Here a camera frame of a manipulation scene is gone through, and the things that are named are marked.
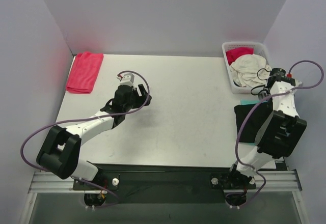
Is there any cream t shirt in basket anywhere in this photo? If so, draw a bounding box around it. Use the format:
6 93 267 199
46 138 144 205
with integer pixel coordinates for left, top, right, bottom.
230 54 271 88

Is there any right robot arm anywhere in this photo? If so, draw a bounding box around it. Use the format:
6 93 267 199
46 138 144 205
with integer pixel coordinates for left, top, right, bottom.
226 68 307 187

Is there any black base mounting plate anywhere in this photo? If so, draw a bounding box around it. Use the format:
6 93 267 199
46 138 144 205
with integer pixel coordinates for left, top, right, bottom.
73 164 256 205

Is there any folded pink t shirt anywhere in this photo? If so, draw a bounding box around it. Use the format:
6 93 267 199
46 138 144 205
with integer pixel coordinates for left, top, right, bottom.
66 51 104 94

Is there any white laundry basket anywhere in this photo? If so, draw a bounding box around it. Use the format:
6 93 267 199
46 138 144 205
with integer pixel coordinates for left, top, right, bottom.
222 41 272 94

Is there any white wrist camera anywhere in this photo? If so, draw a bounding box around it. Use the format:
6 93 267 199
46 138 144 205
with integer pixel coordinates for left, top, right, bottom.
117 73 134 87
286 73 303 87

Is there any red t shirt in basket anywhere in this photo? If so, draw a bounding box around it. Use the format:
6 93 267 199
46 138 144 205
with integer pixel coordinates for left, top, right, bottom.
226 47 254 66

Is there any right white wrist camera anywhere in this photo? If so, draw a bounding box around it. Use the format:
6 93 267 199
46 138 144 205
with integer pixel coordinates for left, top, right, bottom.
286 73 303 87

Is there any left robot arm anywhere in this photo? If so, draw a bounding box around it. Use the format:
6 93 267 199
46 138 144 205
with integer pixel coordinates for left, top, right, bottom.
36 84 151 189

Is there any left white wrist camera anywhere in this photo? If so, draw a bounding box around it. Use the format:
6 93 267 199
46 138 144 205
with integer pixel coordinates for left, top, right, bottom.
117 73 134 87

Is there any black t shirt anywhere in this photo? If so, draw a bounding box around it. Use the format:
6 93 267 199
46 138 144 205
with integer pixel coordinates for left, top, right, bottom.
234 101 275 145

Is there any folded teal t shirt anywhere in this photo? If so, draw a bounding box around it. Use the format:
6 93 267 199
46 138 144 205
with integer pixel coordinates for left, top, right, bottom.
240 99 270 147

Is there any aluminium rail frame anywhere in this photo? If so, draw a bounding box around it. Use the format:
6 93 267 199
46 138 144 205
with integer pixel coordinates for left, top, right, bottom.
21 164 309 223

